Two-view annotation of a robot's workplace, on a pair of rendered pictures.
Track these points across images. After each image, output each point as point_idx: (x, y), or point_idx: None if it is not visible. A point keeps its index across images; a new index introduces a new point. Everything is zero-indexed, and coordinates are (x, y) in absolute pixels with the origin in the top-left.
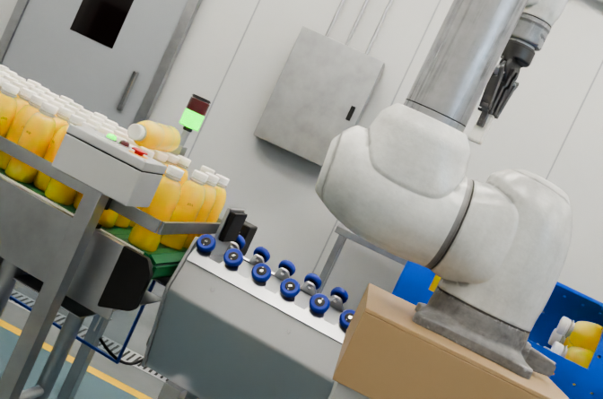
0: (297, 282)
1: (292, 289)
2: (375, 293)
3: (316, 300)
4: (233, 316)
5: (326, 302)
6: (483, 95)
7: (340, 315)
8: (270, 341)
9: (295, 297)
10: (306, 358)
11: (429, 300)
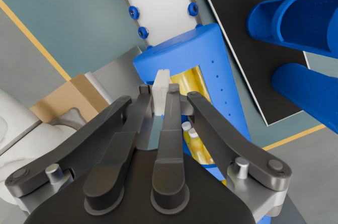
0: None
1: None
2: (49, 98)
3: (130, 11)
4: None
5: (134, 16)
6: (106, 109)
7: (138, 28)
8: (125, 3)
9: None
10: (135, 24)
11: (52, 123)
